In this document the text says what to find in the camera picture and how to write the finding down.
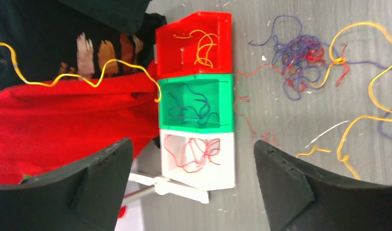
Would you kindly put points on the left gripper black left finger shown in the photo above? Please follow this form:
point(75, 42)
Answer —
point(85, 195)

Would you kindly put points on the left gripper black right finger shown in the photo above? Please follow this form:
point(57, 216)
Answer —
point(299, 196)

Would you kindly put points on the metal clothes rack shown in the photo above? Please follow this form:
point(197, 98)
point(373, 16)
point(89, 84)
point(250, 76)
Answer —
point(162, 185)

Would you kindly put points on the red t-shirt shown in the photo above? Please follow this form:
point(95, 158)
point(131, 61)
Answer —
point(43, 128)

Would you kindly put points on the white plastic bin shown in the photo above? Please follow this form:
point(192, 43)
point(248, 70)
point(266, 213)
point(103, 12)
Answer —
point(202, 161)

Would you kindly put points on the green plastic bin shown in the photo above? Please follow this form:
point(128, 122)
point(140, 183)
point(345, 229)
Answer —
point(201, 103)

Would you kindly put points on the black printed t-shirt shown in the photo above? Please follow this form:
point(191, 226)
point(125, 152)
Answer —
point(77, 38)

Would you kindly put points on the red plastic bin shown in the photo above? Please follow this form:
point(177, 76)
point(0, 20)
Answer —
point(200, 43)

